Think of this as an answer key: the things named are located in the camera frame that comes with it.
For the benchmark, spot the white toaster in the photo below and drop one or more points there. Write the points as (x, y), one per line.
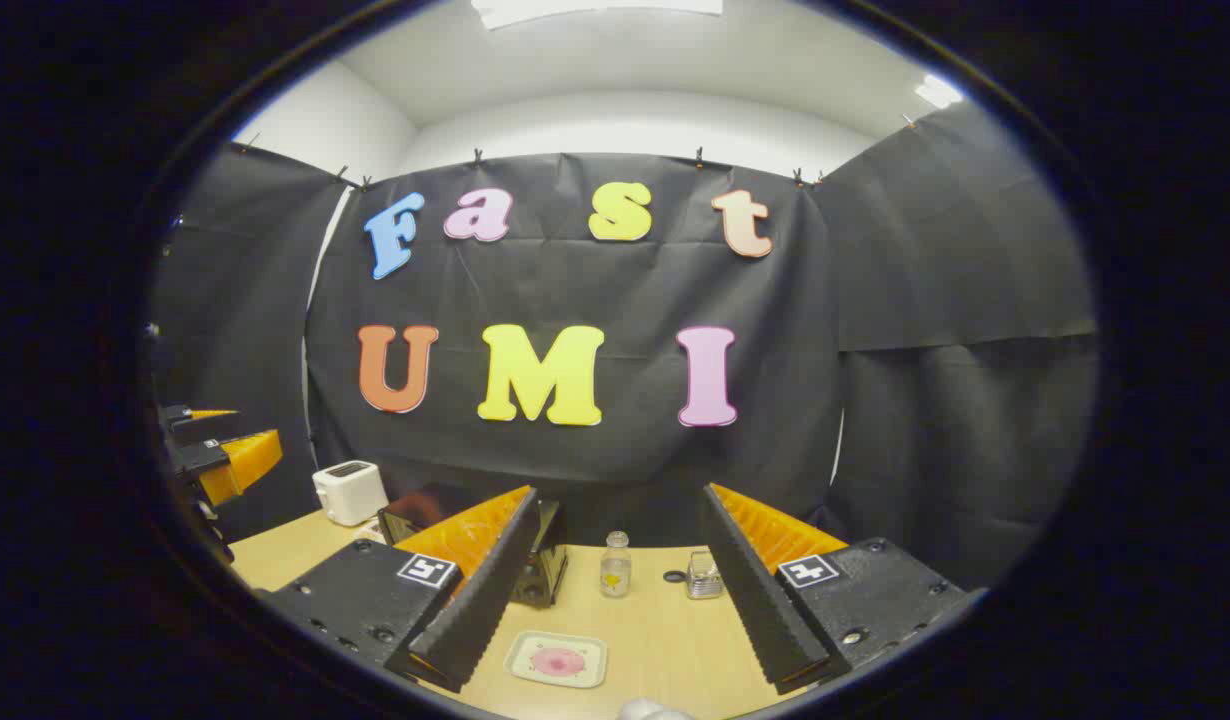
(348, 492)

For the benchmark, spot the black electric oven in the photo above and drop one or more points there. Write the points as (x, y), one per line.
(543, 565)

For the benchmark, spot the ceiling light panel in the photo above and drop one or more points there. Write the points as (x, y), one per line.
(938, 91)
(595, 8)

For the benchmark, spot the pink ham slice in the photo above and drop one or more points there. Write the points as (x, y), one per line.
(558, 661)

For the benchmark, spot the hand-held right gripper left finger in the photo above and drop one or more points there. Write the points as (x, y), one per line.
(480, 590)

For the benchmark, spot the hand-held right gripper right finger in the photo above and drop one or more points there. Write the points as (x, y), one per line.
(755, 590)

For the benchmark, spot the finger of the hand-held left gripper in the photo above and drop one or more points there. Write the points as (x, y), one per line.
(180, 420)
(243, 460)

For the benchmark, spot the clear glass bottle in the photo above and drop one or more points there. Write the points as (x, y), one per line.
(615, 572)

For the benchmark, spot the white square dish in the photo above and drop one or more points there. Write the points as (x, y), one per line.
(520, 662)

